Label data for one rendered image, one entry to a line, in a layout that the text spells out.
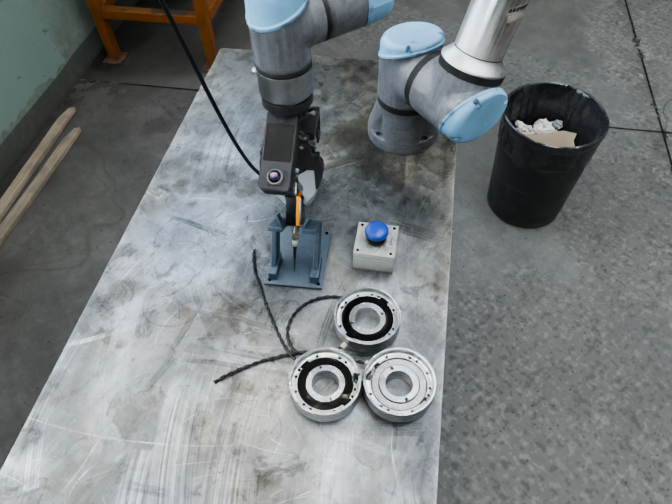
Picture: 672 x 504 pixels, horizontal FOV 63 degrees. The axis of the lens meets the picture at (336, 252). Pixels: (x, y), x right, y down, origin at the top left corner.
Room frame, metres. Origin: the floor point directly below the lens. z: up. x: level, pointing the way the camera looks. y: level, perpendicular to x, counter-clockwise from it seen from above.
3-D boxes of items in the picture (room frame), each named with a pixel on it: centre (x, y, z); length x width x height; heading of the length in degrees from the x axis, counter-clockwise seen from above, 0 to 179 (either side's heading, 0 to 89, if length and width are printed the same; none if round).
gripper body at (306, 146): (0.63, 0.06, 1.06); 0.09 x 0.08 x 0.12; 171
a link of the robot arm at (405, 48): (0.91, -0.16, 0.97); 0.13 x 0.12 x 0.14; 32
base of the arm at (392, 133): (0.91, -0.15, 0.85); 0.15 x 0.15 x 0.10
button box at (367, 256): (0.59, -0.07, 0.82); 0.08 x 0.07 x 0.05; 169
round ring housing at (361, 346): (0.44, -0.05, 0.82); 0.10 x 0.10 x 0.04
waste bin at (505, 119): (1.41, -0.73, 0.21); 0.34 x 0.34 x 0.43
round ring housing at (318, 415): (0.33, 0.02, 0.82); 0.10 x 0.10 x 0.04
